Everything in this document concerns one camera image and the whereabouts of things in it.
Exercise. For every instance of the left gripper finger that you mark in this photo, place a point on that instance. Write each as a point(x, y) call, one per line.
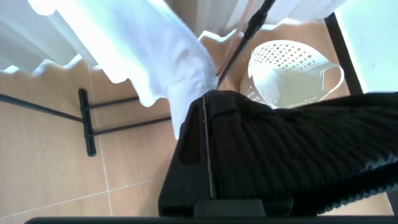
point(186, 186)

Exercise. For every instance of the black garment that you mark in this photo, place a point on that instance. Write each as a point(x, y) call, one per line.
point(311, 149)

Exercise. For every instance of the white printed t-shirt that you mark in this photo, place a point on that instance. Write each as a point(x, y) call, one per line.
point(140, 46)

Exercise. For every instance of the white laundry basket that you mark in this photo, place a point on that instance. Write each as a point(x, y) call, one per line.
point(280, 77)

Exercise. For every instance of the black clothes rack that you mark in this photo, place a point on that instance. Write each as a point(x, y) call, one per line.
point(87, 124)

